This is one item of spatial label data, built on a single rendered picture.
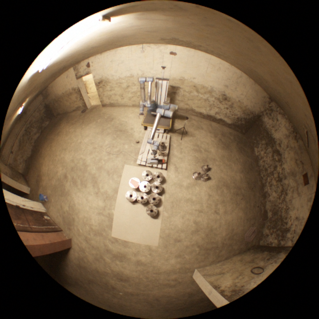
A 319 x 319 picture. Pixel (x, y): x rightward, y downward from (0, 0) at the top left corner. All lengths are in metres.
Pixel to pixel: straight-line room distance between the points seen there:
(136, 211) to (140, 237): 0.73
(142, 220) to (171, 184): 1.22
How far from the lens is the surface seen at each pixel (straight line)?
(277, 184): 4.99
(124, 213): 2.56
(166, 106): 2.95
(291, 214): 4.93
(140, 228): 2.55
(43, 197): 5.01
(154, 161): 2.36
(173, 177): 2.61
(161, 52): 3.88
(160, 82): 3.08
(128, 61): 4.22
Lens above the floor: 2.45
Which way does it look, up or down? 63 degrees down
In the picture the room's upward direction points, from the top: 9 degrees clockwise
